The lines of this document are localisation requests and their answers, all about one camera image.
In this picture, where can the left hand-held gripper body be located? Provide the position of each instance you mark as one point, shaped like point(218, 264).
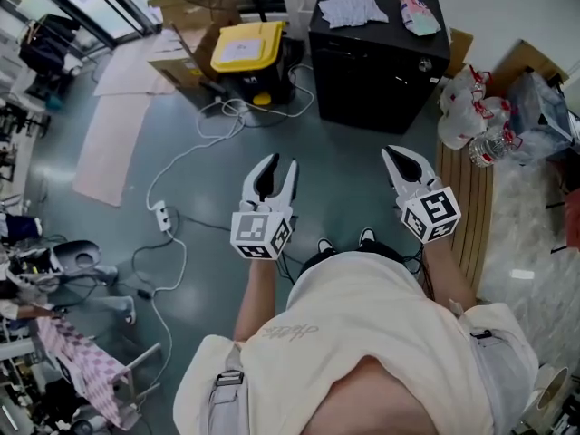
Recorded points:
point(256, 231)

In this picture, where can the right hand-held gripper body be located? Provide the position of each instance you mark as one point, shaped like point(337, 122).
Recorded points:
point(430, 213)

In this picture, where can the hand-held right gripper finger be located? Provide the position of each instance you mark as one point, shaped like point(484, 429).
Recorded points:
point(390, 170)
point(428, 170)

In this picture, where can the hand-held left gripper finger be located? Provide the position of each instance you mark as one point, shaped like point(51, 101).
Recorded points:
point(289, 184)
point(250, 184)

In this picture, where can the black washing machine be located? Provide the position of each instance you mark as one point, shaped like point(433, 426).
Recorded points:
point(362, 80)

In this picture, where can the person's left forearm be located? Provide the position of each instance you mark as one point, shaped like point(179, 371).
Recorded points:
point(260, 297)

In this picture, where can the person's right forearm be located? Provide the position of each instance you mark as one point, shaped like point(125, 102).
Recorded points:
point(446, 270)

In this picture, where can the open cardboard box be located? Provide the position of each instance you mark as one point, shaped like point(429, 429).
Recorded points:
point(521, 66)

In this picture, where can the wooden slatted bench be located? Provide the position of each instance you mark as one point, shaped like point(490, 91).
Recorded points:
point(466, 206)

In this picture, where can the person's black trousers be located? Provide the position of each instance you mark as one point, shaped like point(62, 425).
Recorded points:
point(385, 249)

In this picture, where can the clear plastic water bottle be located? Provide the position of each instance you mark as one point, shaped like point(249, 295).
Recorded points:
point(487, 145)

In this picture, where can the person's right shoe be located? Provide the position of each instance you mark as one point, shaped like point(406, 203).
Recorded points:
point(367, 236)

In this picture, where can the person's shoe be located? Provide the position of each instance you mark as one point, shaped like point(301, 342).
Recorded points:
point(367, 236)
point(325, 245)

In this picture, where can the person's left shoe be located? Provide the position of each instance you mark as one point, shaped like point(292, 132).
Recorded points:
point(325, 245)

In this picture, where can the white power strip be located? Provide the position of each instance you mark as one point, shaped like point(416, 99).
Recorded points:
point(161, 215)

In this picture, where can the bubble wrap sheet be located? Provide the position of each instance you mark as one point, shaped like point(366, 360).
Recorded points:
point(530, 243)

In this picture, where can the flat cardboard box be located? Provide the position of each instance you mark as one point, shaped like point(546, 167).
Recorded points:
point(460, 50)

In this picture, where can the clear plastic bag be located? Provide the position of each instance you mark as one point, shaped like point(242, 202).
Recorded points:
point(541, 104)

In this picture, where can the black bin with yellow lid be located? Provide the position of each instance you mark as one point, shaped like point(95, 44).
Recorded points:
point(247, 52)

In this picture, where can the person's cream shirt torso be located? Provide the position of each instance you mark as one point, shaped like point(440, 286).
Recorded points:
point(362, 333)

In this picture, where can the pink printed packet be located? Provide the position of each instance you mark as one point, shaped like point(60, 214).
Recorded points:
point(419, 14)

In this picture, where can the stack of cardboard boxes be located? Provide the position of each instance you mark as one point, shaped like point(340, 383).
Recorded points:
point(186, 39)

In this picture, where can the white checked cloth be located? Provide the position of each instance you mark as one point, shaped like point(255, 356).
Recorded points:
point(351, 5)

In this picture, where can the grey plastic chair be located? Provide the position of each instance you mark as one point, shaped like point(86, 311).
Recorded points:
point(79, 258)

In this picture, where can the roll of tape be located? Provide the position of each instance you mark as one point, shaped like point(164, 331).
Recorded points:
point(550, 390)

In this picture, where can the pink chequered cloth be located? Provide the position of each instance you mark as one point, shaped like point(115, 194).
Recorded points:
point(86, 370)

